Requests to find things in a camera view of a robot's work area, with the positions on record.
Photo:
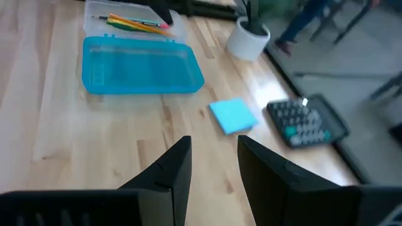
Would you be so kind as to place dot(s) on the red eraser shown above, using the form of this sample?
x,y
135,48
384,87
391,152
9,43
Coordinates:
x,y
165,25

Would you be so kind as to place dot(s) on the orange pencil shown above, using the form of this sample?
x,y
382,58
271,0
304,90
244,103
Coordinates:
x,y
138,25

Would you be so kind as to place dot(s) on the light blue pen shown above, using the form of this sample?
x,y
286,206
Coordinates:
x,y
144,22

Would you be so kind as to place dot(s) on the green succulent plant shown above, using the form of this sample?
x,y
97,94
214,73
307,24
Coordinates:
x,y
252,15

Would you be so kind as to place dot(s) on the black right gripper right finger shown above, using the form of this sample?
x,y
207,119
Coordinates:
x,y
282,194

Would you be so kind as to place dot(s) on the clear blue-lidded pencil box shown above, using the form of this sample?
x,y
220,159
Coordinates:
x,y
141,66

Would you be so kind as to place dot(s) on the white plant pot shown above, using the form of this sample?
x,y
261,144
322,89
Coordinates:
x,y
246,45

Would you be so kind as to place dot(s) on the blue sticky note pad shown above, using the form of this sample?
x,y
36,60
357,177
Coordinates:
x,y
234,116

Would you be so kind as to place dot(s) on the green pen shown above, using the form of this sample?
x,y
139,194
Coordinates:
x,y
122,27

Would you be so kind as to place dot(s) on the black chair legs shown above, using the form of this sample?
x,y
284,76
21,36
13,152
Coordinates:
x,y
351,22
387,86

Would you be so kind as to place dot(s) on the person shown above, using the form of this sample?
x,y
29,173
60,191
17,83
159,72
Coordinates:
x,y
301,22

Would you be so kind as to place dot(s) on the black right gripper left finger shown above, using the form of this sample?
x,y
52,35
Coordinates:
x,y
169,182

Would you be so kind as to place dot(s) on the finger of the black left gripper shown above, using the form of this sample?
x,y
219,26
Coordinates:
x,y
163,11

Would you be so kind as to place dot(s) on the black desk calculator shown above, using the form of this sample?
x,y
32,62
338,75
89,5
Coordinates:
x,y
304,122

